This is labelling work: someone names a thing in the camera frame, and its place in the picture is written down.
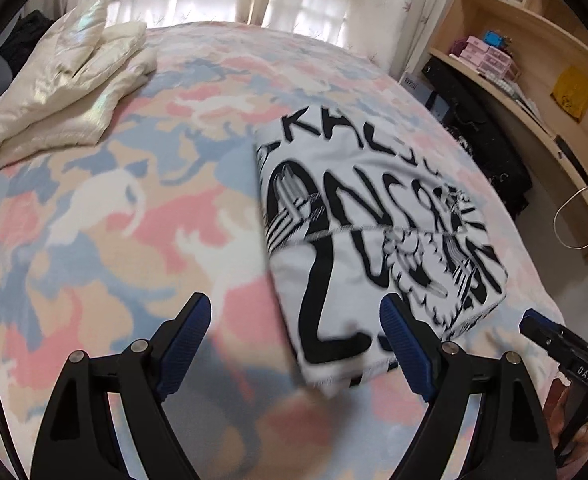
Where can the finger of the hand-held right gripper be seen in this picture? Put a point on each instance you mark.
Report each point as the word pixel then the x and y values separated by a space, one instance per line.
pixel 538 322

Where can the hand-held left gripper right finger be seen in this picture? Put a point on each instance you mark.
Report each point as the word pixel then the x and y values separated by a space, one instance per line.
pixel 406 350

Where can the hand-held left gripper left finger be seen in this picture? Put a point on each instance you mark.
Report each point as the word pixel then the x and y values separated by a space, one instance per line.
pixel 184 345

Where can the black and white printed jacket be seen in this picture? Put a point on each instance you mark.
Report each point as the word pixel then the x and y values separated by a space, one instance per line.
pixel 373 240

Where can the person's right hand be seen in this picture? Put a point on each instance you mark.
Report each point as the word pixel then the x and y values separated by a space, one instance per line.
pixel 563 410

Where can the pastel patterned bedsheet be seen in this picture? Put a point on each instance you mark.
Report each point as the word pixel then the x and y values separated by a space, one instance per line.
pixel 124 235

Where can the black bar device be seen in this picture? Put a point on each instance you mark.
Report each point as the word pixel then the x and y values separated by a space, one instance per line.
pixel 578 165

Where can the black bag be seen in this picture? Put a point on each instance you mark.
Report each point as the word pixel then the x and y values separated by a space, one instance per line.
pixel 478 130

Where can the yellow bag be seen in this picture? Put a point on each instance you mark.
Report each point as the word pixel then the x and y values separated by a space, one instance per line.
pixel 572 92

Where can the papers on desk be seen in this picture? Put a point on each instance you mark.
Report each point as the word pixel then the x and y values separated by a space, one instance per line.
pixel 518 97

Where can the blue and white box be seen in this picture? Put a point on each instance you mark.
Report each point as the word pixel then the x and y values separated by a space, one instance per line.
pixel 426 97

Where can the light wooden shelf desk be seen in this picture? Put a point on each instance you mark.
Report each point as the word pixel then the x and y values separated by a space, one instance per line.
pixel 538 60

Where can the pink drawer boxes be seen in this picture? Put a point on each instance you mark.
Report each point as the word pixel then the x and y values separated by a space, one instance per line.
pixel 483 57

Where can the cream puffer jacket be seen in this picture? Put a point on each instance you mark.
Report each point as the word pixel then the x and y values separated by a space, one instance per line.
pixel 64 95

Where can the small blue box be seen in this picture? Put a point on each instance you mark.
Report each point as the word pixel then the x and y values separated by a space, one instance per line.
pixel 493 39

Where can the black garment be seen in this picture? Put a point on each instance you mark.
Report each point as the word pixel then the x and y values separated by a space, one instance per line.
pixel 24 40

